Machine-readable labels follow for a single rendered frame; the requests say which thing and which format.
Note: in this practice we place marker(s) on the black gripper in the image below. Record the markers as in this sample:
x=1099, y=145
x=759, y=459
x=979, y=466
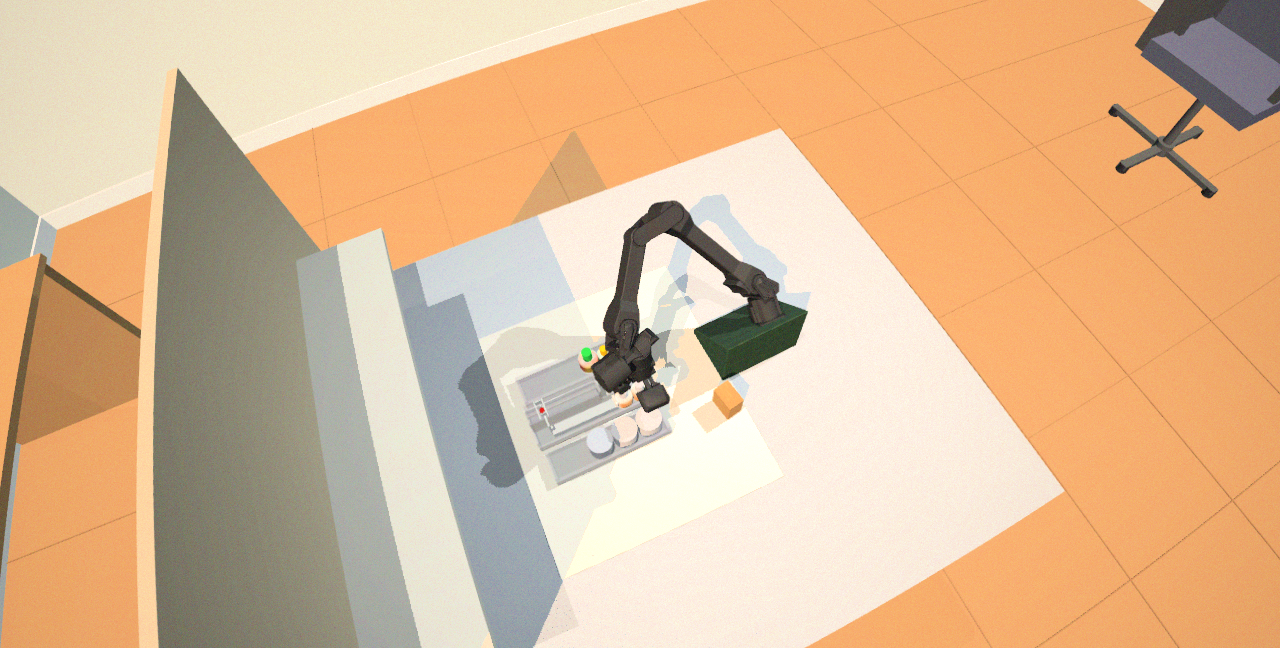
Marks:
x=653, y=396

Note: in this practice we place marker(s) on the brown rectangular block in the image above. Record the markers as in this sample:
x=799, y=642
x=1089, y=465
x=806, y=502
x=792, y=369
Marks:
x=727, y=400

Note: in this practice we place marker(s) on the grey cylinder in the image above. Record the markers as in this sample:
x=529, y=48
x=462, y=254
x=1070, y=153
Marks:
x=649, y=424
x=624, y=431
x=600, y=443

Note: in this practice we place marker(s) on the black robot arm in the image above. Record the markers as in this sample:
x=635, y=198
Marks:
x=622, y=318

